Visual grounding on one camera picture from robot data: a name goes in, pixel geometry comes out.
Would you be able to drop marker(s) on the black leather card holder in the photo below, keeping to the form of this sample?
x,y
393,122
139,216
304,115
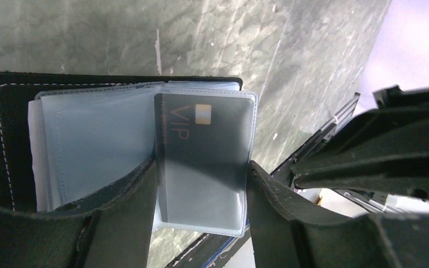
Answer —
x,y
64,137

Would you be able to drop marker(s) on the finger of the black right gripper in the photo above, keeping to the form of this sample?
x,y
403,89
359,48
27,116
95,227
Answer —
x,y
383,150

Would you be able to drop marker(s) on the black VIP card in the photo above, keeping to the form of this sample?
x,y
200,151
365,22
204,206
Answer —
x,y
203,145

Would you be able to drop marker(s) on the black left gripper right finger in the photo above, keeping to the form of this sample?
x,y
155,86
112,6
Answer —
x,y
329,239

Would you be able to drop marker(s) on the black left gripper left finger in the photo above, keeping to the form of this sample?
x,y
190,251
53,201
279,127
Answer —
x,y
109,228

